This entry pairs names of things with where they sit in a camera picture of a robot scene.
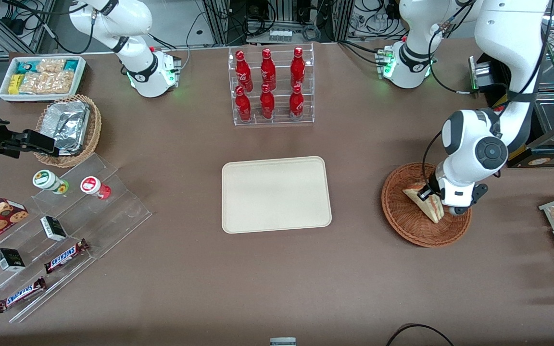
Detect triangular sandwich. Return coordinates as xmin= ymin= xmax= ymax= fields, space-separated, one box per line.
xmin=402 ymin=183 xmax=445 ymax=224

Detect aluminium foil tray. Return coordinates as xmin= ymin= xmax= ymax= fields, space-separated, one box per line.
xmin=40 ymin=101 xmax=90 ymax=155

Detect brown round wicker basket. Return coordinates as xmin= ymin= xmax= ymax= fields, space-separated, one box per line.
xmin=381 ymin=162 xmax=473 ymax=248

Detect light oval wicker basket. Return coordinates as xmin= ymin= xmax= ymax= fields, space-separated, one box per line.
xmin=33 ymin=94 xmax=102 ymax=168

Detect beige plastic tray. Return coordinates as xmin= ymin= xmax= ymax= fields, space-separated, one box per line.
xmin=221 ymin=156 xmax=332 ymax=235

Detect green lidded cup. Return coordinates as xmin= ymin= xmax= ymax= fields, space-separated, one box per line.
xmin=32 ymin=170 xmax=70 ymax=195

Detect white rectangular snack bin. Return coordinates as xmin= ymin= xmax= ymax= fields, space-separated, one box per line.
xmin=0 ymin=55 xmax=87 ymax=103

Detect large clear bag of crackers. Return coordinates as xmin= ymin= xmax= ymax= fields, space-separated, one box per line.
xmin=20 ymin=71 xmax=75 ymax=94

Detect red lidded cup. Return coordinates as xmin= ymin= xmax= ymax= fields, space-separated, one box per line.
xmin=80 ymin=176 xmax=112 ymax=200

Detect small clear bag of crackers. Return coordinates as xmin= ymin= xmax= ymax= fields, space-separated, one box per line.
xmin=37 ymin=58 xmax=66 ymax=74

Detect small black box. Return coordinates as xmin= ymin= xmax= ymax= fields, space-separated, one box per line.
xmin=0 ymin=248 xmax=26 ymax=272
xmin=40 ymin=216 xmax=68 ymax=242

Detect clear acrylic step display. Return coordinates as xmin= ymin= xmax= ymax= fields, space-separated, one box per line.
xmin=0 ymin=153 xmax=153 ymax=323

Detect snickers chocolate bar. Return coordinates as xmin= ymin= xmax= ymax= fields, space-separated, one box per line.
xmin=44 ymin=239 xmax=90 ymax=274
xmin=0 ymin=277 xmax=47 ymax=314

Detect red cola bottle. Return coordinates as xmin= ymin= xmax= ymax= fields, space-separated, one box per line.
xmin=261 ymin=48 xmax=277 ymax=91
xmin=289 ymin=84 xmax=305 ymax=121
xmin=235 ymin=86 xmax=252 ymax=122
xmin=235 ymin=50 xmax=253 ymax=93
xmin=260 ymin=84 xmax=276 ymax=120
xmin=290 ymin=47 xmax=306 ymax=88

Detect clear acrylic bottle rack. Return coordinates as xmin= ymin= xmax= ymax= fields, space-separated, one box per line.
xmin=228 ymin=42 xmax=315 ymax=126

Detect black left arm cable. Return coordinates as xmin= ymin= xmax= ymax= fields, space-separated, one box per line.
xmin=422 ymin=130 xmax=445 ymax=189

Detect black looped cable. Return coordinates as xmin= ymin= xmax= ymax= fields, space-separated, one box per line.
xmin=386 ymin=323 xmax=455 ymax=346

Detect aluminium frame rack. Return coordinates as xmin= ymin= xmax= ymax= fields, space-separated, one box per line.
xmin=203 ymin=0 xmax=354 ymax=45

